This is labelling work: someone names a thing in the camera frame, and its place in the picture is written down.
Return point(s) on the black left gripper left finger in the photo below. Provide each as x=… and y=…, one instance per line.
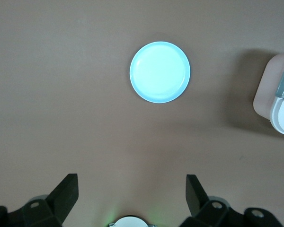
x=59, y=201

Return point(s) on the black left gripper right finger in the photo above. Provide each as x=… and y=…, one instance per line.
x=198, y=203

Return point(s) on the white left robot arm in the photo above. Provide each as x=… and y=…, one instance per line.
x=131, y=222

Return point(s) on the white lidded storage box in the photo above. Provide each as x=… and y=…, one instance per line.
x=265, y=94

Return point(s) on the light blue round plate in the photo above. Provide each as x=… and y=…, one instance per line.
x=159, y=72

